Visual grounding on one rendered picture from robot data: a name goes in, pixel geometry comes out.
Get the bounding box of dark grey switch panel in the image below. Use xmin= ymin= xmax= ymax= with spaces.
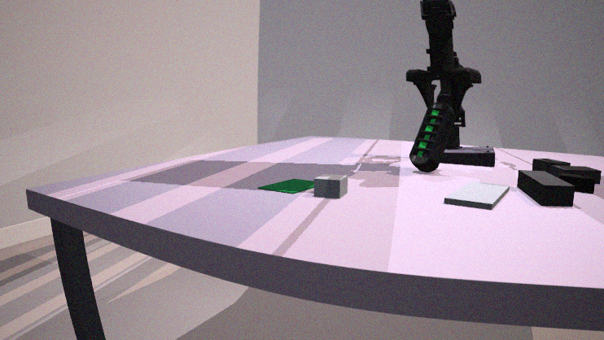
xmin=409 ymin=102 xmax=456 ymax=172

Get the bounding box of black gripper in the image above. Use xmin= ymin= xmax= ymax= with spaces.
xmin=406 ymin=44 xmax=482 ymax=116

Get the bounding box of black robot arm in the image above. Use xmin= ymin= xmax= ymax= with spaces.
xmin=420 ymin=0 xmax=466 ymax=150

